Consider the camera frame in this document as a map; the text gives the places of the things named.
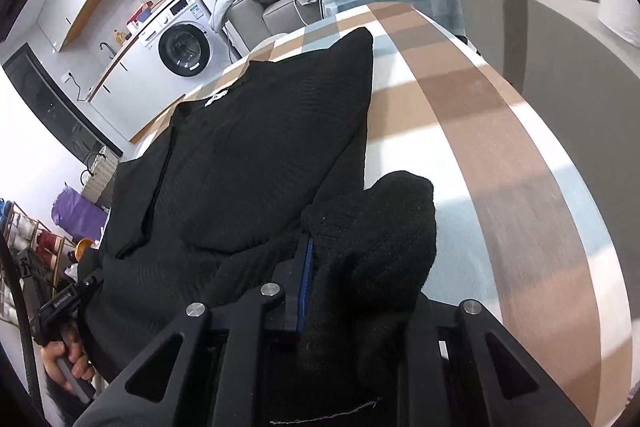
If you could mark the black glass cabinet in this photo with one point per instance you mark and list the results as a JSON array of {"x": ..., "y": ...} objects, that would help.
[{"x": 50, "y": 102}]

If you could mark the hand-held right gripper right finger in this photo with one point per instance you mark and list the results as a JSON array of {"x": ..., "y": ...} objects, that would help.
[{"x": 423, "y": 332}]

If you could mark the white kitchen counter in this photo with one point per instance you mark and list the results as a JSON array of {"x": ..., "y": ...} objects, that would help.
[{"x": 140, "y": 87}]

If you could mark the person's left hand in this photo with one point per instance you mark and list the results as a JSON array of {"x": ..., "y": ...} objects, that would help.
[{"x": 75, "y": 354}]

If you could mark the black knit sweater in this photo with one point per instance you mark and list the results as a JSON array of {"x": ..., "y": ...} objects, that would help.
[{"x": 250, "y": 157}]

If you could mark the checked tablecloth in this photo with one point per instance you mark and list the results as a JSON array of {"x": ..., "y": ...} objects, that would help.
[{"x": 475, "y": 132}]

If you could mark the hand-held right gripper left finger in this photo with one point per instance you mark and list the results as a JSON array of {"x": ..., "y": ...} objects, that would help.
[{"x": 306, "y": 287}]

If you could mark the orange bowl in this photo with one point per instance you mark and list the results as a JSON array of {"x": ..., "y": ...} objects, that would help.
[{"x": 84, "y": 249}]

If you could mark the small grey sofa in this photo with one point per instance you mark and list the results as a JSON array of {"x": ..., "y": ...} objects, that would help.
[{"x": 280, "y": 14}]

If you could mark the kitchen faucet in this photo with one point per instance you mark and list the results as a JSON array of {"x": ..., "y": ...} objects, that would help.
[{"x": 106, "y": 49}]

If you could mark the purple bag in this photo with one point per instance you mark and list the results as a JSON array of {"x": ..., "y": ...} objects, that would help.
[{"x": 75, "y": 212}]

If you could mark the low grey cabinet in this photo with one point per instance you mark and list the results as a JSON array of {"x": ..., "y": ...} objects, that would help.
[{"x": 575, "y": 72}]

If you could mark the white washing machine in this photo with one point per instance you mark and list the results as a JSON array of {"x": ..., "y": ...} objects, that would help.
[{"x": 182, "y": 49}]

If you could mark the tall grey cabinet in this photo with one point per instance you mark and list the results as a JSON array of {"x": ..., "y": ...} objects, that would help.
[{"x": 485, "y": 7}]

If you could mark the woven basket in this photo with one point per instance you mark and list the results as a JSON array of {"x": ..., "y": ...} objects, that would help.
[{"x": 100, "y": 177}]

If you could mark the wooden shoe rack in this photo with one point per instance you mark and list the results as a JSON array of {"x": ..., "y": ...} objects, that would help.
[{"x": 35, "y": 252}]

